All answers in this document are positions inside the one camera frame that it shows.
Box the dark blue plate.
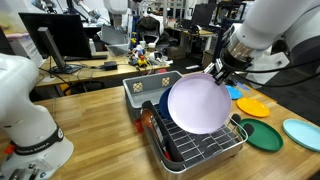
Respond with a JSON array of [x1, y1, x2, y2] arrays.
[[158, 85, 175, 121]]

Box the black office chair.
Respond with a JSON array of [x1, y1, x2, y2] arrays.
[[135, 15, 162, 45]]

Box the small red block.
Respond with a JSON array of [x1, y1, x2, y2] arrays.
[[134, 119, 145, 134]]

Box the yellow plate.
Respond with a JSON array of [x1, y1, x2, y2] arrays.
[[236, 97, 271, 118]]

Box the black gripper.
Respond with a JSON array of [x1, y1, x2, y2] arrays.
[[203, 48, 250, 86]]

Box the green plate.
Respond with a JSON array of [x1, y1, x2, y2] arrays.
[[238, 118, 284, 153]]

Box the gray tote box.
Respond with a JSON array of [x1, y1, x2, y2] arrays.
[[99, 24, 131, 57]]

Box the brown handled utensil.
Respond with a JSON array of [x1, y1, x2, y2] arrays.
[[141, 108, 173, 162]]

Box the white bottle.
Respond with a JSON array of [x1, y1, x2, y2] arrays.
[[88, 38, 98, 56]]

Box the white plate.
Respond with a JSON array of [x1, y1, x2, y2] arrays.
[[167, 72, 232, 135]]

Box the gray dish rack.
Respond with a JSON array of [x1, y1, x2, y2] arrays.
[[140, 99, 250, 180]]

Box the cardboard box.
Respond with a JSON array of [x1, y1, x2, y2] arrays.
[[166, 45, 187, 61]]

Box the black power brick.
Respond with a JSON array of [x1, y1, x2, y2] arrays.
[[103, 60, 119, 71]]

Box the light cyan plate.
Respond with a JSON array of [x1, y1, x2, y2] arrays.
[[282, 118, 320, 153]]

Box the wooden back desk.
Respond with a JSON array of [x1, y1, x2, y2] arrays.
[[33, 51, 171, 90]]

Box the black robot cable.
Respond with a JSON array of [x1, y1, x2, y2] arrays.
[[228, 59, 320, 88]]

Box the gray monitor stand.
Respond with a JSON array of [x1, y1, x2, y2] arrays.
[[37, 26, 83, 75]]

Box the gray plastic bin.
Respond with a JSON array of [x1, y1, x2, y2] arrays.
[[122, 70, 184, 123]]

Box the black monitor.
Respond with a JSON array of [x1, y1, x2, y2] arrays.
[[18, 12, 93, 60]]

